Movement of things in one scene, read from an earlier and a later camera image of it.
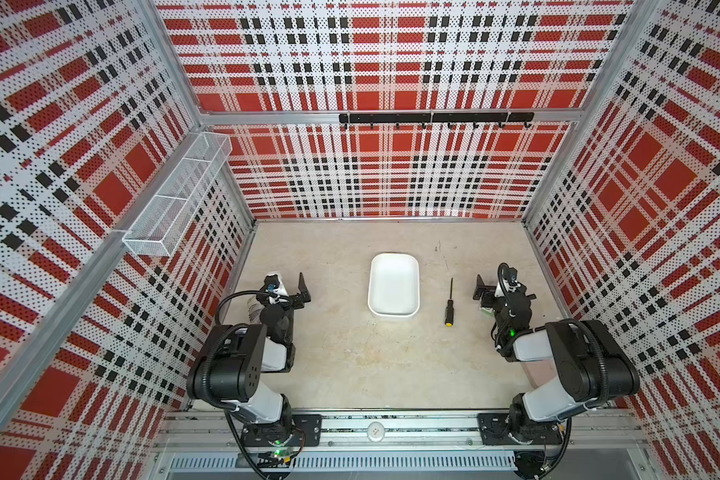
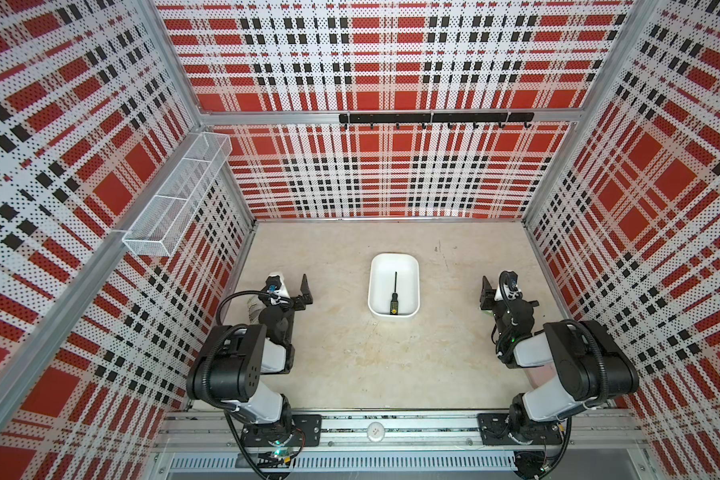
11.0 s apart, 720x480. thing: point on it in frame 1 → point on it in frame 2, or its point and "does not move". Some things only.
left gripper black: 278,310 does not move
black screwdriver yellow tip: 449,313 → 394,305
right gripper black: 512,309 does not move
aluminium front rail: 610,429 does not move
